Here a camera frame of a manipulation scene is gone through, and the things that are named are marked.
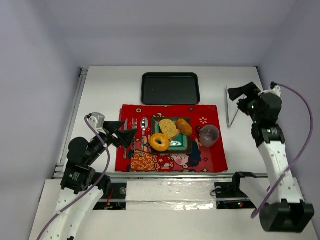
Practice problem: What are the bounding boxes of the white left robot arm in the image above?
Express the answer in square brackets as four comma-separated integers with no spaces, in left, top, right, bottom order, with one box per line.
[37,114,138,240]

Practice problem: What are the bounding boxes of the red patterned placemat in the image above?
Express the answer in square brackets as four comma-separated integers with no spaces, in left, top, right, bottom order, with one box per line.
[115,104,228,173]

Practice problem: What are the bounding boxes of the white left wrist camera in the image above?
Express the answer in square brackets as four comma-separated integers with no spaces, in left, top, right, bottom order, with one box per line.
[88,112,105,131]

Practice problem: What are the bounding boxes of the metal serving tongs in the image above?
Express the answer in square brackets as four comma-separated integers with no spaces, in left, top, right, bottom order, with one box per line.
[225,86,239,129]

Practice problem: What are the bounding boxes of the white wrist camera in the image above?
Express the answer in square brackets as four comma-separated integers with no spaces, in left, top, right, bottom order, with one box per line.
[88,112,105,131]
[259,82,282,98]

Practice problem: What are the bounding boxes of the glazed donut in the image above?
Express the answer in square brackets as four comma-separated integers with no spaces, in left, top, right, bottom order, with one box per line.
[149,133,170,152]

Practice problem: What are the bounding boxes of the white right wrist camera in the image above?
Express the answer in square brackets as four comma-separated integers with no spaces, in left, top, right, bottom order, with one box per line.
[259,82,282,98]

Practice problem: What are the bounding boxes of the teal square plate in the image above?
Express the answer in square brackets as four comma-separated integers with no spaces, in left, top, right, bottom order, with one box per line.
[151,117,192,154]

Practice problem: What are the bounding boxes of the silver foil covered panel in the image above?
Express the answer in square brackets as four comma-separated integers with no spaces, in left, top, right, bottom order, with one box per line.
[125,180,217,211]

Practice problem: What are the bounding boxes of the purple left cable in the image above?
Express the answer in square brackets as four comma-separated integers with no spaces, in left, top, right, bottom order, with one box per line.
[36,115,111,240]

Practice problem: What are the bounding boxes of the patterned handle spoon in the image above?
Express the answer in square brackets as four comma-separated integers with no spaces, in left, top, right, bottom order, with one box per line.
[139,117,149,157]

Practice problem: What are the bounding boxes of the black baking tray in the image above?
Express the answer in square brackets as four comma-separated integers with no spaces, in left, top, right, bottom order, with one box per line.
[140,72,201,106]

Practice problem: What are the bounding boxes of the pale bread slice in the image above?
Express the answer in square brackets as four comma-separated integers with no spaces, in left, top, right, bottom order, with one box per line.
[176,118,193,136]

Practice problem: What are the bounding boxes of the aluminium frame rail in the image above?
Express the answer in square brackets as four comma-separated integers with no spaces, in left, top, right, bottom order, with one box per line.
[58,66,267,176]

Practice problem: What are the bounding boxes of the patterned handle fork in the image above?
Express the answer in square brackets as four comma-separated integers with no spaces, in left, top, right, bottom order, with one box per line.
[132,118,138,159]

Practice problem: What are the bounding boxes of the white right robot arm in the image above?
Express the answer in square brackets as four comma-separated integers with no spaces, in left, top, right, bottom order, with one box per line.
[226,82,315,233]

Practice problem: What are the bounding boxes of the patterned handle knife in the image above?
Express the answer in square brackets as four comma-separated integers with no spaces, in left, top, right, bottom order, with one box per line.
[123,119,128,160]

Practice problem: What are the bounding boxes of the brown bread slice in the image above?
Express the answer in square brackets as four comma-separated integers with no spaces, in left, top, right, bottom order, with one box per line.
[159,118,181,141]

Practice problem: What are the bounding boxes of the lilac mug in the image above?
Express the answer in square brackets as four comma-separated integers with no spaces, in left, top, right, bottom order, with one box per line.
[195,125,220,148]

